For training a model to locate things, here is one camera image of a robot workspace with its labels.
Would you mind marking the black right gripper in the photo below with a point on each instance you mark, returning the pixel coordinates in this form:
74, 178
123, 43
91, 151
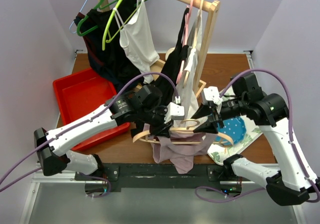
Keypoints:
208, 126

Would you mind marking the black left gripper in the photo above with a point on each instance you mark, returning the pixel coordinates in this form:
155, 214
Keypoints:
162, 129

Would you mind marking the beige hanger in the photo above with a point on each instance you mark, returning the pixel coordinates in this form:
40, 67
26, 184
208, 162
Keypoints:
193, 42
182, 132

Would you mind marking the pink tank top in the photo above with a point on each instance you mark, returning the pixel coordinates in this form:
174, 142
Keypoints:
182, 156

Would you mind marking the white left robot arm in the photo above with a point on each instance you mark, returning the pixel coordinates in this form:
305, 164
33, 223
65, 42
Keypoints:
55, 146

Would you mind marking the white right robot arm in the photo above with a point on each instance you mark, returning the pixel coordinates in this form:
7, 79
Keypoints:
294, 181

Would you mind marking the white tank top right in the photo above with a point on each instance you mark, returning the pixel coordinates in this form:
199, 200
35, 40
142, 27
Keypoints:
187, 95

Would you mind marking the white tank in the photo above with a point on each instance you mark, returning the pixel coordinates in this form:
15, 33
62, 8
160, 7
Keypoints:
187, 95
136, 40

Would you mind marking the white tank top left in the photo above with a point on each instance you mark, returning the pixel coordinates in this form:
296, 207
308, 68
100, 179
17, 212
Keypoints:
136, 40

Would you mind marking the pink hanger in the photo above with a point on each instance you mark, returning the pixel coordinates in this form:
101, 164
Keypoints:
185, 38

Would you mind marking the dark green hanger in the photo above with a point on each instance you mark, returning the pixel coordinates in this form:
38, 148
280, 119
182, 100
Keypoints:
100, 9

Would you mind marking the blue dotted plate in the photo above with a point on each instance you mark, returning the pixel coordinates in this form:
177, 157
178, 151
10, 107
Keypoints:
235, 128

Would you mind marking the floral tray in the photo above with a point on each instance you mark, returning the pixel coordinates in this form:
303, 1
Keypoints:
218, 154

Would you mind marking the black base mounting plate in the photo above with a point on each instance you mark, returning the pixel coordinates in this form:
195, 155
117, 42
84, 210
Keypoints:
165, 176

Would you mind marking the red plastic bin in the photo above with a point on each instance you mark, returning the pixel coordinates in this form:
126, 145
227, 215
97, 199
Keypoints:
81, 93

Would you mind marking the wooden clothes rack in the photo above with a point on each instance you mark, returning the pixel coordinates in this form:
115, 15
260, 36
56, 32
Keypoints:
212, 10

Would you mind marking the dark navy hanging garment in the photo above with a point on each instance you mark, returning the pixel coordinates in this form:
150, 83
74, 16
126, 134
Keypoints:
111, 63

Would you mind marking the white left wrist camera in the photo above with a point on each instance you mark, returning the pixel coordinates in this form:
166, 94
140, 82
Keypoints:
174, 111

